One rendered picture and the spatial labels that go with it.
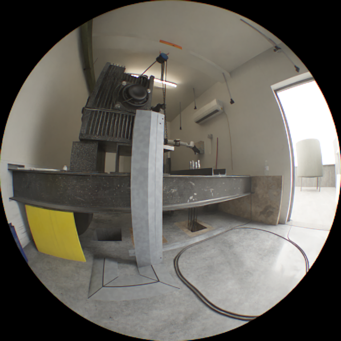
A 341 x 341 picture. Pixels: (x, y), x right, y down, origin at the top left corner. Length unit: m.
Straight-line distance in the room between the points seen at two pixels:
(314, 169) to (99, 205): 6.24
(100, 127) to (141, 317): 1.10
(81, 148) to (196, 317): 1.15
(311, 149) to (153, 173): 5.92
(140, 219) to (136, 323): 0.60
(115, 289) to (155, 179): 0.72
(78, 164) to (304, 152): 6.38
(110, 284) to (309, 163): 6.19
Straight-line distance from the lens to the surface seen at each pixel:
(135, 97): 0.86
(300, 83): 2.37
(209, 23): 2.34
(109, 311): 0.74
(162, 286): 0.78
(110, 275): 0.87
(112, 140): 0.78
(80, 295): 0.83
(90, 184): 0.82
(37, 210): 1.03
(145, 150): 0.66
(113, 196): 0.80
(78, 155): 0.85
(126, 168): 3.85
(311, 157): 5.94
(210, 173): 1.06
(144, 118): 0.72
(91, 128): 0.82
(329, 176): 8.56
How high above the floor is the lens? 0.66
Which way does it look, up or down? 2 degrees up
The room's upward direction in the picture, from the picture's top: 1 degrees clockwise
